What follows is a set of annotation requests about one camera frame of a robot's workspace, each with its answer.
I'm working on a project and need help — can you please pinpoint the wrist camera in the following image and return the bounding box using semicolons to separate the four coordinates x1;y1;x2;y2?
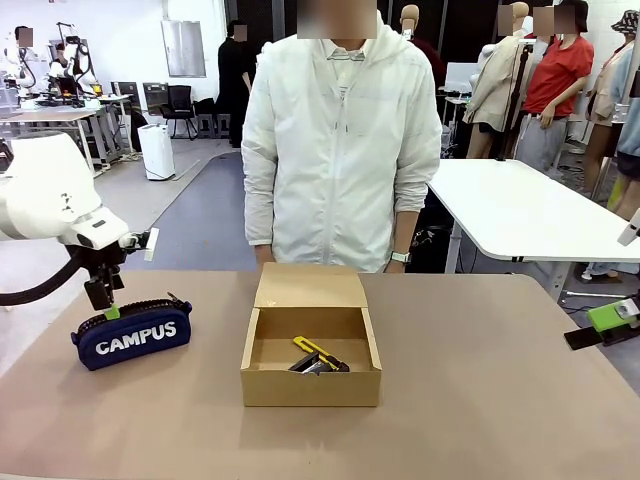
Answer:
617;207;640;247
119;227;161;262

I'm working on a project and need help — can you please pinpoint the figure in red shirt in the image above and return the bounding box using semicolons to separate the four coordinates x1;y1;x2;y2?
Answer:
516;0;596;174

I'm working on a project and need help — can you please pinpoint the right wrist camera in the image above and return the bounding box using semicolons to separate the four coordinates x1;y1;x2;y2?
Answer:
617;207;640;247

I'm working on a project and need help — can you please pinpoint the person in black clothes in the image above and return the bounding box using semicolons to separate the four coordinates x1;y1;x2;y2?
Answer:
216;19;257;150

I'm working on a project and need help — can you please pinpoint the grey wall panel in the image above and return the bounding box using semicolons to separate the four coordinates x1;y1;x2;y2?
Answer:
160;19;208;79

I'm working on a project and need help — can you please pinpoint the black stapler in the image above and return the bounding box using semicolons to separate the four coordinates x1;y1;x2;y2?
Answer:
287;353;327;375

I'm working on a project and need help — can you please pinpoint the person in white shirt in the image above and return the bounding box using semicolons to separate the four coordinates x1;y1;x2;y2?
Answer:
240;8;443;275

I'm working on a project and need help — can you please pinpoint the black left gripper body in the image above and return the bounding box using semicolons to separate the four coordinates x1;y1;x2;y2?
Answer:
85;247;126;292

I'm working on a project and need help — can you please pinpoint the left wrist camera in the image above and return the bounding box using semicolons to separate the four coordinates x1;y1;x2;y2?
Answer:
119;227;161;262

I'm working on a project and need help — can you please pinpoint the mannequin in beige jacket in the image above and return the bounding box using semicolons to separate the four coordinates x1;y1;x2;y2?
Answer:
462;1;532;161

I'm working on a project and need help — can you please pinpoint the black office chair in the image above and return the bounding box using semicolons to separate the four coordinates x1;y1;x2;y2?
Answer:
163;84;197;141

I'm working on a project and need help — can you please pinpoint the mannequin in dark red top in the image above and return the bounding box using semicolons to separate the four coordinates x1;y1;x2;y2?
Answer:
399;4;447;94

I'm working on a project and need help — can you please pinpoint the person's left forearm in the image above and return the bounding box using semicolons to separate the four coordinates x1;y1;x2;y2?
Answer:
393;208;420;254

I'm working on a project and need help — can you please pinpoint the background white robot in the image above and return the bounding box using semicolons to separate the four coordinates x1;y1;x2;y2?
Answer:
45;21;100;104

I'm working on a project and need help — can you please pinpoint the white background table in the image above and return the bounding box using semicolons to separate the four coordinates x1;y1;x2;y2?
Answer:
427;158;640;304

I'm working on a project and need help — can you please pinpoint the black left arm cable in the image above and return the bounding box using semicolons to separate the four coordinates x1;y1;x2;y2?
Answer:
0;243;84;307

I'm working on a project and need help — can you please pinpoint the white air purifier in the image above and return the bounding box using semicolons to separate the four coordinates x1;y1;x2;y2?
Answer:
136;123;177;182

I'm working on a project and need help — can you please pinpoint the yellow utility knife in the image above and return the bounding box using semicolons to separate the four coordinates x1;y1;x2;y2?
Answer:
292;335;351;373

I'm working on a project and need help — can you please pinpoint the blue Campus pencil case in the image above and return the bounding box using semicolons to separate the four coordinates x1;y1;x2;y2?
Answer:
69;291;194;372

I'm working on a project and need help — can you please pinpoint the brown cardboard box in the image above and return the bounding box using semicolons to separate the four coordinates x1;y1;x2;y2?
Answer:
239;261;384;409

